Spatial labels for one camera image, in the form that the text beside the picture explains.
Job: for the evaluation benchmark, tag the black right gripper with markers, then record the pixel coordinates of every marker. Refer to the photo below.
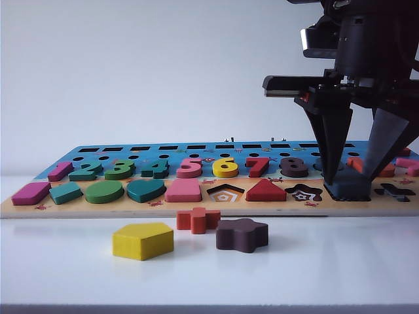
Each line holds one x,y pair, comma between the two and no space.
370,91

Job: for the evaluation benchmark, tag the dark blue square block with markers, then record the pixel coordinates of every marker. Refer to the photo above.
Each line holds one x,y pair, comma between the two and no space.
348,189

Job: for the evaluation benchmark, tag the orange number ten piece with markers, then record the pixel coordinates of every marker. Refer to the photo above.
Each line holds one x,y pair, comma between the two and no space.
357,165

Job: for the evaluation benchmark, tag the red bar-shaped piece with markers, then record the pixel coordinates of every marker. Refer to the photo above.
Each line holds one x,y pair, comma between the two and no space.
406,152

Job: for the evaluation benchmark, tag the pink sign-shaped piece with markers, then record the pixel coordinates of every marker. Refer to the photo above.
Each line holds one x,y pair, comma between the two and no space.
407,162

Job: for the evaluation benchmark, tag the brown number eight piece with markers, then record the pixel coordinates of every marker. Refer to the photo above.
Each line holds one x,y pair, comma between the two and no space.
285,170

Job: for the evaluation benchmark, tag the red number seven piece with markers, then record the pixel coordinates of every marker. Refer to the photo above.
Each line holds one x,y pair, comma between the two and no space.
260,167

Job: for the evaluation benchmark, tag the red triangle block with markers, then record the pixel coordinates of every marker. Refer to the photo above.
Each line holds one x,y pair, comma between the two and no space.
265,193

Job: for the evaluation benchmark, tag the yellow number six piece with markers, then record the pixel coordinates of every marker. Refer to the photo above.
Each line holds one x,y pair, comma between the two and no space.
218,170

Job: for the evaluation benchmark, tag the brown star block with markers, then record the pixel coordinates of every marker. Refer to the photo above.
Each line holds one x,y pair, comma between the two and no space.
240,235

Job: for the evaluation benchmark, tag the pink number five piece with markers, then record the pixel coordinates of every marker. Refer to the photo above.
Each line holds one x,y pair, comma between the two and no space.
193,168

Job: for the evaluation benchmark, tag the orange cross block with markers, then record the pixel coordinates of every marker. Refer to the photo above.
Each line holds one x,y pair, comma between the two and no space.
196,220

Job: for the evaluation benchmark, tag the pink trapezoid block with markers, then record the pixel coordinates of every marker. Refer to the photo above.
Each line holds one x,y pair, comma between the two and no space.
183,191

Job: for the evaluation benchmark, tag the teal number four piece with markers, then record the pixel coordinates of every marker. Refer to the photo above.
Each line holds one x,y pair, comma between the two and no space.
160,170

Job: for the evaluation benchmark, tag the teal heart block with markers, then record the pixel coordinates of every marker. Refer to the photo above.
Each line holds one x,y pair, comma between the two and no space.
145,190

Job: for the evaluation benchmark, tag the green number three piece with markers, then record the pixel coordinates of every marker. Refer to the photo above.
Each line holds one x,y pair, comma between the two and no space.
126,168

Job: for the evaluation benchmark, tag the yellow pentagon block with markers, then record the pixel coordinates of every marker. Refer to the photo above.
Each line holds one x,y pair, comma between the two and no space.
137,240

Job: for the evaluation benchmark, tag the green oval block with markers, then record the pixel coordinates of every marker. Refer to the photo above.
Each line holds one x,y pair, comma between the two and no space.
104,191

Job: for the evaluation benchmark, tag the colourful wooden puzzle board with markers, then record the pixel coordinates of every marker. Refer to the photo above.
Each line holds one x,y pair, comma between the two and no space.
108,210

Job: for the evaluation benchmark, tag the teal number two piece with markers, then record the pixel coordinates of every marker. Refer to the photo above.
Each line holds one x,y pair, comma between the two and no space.
82,175

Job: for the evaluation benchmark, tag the teal rhombus block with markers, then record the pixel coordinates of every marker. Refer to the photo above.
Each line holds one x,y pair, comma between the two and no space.
65,193

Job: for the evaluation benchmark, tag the magenta number one piece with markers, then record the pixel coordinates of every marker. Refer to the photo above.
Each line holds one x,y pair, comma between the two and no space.
59,171

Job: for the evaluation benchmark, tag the magenta rectangle block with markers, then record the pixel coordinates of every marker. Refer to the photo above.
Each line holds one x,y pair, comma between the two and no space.
29,193

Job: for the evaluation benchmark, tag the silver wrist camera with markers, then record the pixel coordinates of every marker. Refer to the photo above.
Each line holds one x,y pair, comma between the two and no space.
319,39

